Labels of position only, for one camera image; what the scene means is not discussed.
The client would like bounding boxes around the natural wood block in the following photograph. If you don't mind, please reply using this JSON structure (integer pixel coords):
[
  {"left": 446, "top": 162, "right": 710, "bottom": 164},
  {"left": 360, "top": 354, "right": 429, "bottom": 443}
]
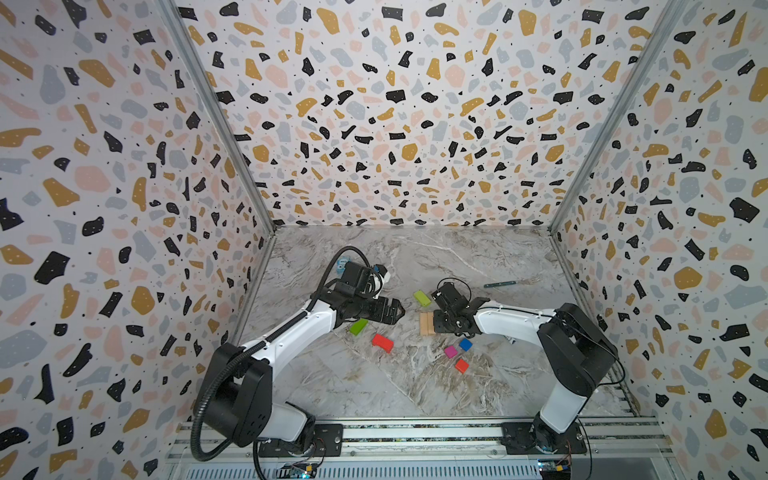
[{"left": 419, "top": 312, "right": 435, "bottom": 337}]

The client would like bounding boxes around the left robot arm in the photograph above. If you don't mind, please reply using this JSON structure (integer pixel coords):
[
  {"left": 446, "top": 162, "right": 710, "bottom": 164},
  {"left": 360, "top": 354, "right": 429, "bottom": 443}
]
[{"left": 190, "top": 290, "right": 405, "bottom": 461}]

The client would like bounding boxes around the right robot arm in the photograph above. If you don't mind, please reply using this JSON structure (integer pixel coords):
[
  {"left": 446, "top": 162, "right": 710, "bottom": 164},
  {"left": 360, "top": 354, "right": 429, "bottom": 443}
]
[{"left": 433, "top": 294, "right": 618, "bottom": 454}]

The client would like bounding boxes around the red arch block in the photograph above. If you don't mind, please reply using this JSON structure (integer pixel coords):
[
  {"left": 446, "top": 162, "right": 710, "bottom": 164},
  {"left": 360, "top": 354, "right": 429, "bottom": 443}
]
[{"left": 372, "top": 334, "right": 394, "bottom": 354}]

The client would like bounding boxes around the lime green rectangular block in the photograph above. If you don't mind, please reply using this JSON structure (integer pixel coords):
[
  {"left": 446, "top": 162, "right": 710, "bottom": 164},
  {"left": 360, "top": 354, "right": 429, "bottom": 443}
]
[{"left": 413, "top": 290, "right": 432, "bottom": 307}]

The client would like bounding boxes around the dark green rectangular block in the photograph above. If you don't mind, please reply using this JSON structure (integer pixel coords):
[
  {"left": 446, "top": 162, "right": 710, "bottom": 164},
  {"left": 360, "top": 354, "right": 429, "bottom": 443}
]
[{"left": 349, "top": 319, "right": 368, "bottom": 336}]

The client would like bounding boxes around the small red cube block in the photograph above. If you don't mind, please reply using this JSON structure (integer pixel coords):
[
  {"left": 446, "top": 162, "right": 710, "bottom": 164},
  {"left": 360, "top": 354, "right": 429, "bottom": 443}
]
[{"left": 454, "top": 359, "right": 469, "bottom": 374}]

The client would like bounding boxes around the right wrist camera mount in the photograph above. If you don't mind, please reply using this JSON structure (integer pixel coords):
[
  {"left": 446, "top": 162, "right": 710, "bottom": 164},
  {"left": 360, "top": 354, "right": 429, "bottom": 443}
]
[{"left": 431, "top": 280, "right": 470, "bottom": 314}]

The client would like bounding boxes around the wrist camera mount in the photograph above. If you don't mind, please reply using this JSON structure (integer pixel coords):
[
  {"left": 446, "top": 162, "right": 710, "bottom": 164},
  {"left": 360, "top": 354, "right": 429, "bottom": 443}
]
[
  {"left": 334, "top": 261, "right": 389, "bottom": 299},
  {"left": 431, "top": 280, "right": 470, "bottom": 314}
]

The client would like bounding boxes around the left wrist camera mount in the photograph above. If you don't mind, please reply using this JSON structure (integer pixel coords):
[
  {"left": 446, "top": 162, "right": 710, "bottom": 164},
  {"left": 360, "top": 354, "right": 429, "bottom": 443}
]
[{"left": 334, "top": 261, "right": 389, "bottom": 299}]

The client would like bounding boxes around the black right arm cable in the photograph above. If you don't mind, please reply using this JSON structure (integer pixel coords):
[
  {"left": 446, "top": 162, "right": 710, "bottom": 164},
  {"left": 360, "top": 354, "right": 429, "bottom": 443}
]
[{"left": 434, "top": 277, "right": 628, "bottom": 480}]

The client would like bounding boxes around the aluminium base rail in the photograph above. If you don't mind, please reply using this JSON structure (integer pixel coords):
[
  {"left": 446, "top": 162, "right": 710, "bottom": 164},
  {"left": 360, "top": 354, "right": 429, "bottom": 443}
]
[{"left": 161, "top": 415, "right": 676, "bottom": 466}]

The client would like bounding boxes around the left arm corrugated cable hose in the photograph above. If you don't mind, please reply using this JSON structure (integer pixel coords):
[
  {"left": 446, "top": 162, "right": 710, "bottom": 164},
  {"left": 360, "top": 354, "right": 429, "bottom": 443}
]
[{"left": 189, "top": 245, "right": 373, "bottom": 463}]

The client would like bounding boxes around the left corner metal post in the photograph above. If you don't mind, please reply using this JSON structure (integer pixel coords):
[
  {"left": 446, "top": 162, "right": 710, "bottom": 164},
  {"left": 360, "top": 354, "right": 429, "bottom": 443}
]
[{"left": 156, "top": 0, "right": 276, "bottom": 237}]

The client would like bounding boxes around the corner metal post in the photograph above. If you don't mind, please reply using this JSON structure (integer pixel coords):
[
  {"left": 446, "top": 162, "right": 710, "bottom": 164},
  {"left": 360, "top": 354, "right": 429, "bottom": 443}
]
[
  {"left": 548, "top": 0, "right": 687, "bottom": 237},
  {"left": 156, "top": 0, "right": 276, "bottom": 237}
]

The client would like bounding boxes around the right corner metal post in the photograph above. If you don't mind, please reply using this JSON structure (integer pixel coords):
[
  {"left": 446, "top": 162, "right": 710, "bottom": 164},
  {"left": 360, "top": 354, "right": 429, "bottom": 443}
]
[{"left": 548, "top": 0, "right": 687, "bottom": 237}]

